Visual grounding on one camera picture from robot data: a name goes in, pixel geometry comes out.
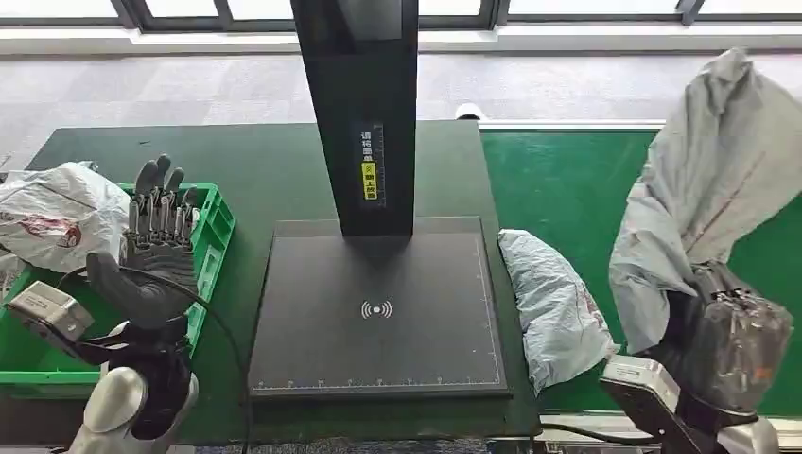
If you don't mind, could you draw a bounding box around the green conveyor belt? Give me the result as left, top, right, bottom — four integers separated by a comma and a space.
479, 128, 802, 418

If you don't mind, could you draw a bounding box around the black scanner stand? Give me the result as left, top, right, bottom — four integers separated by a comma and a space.
248, 0, 510, 400

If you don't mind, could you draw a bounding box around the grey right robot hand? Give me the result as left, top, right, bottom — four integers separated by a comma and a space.
651, 259, 795, 418

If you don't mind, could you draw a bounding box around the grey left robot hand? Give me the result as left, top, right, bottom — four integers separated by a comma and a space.
85, 153, 201, 333

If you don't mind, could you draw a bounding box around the large grey parcel bag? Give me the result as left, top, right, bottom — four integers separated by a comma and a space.
608, 48, 802, 356

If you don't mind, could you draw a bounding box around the puffy pale grey parcel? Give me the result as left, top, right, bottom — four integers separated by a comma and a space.
497, 228, 620, 396

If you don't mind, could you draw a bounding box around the green plastic crate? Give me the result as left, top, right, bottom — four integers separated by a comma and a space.
0, 182, 237, 387

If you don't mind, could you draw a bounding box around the white parcel with red print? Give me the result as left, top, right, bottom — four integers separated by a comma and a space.
0, 161, 131, 275

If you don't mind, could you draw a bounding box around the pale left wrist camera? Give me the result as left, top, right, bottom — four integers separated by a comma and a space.
5, 280, 96, 352

